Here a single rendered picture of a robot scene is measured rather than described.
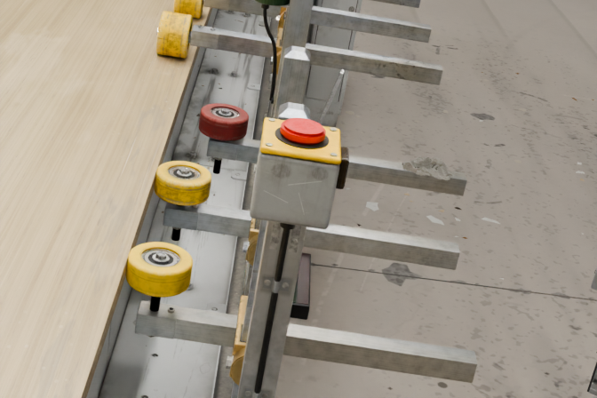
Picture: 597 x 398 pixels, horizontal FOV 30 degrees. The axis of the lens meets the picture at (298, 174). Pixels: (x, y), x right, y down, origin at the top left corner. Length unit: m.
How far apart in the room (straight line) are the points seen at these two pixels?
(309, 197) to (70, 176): 0.67
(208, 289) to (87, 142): 0.36
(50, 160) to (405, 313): 1.72
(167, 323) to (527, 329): 1.94
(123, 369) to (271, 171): 0.78
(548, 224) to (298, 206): 2.96
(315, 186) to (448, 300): 2.32
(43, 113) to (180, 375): 0.46
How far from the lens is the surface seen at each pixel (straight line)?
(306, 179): 0.96
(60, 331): 1.25
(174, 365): 1.70
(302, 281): 1.79
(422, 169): 1.85
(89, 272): 1.36
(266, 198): 0.96
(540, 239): 3.77
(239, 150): 1.84
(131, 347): 1.72
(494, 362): 3.05
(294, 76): 1.48
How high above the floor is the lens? 1.60
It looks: 25 degrees down
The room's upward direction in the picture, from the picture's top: 10 degrees clockwise
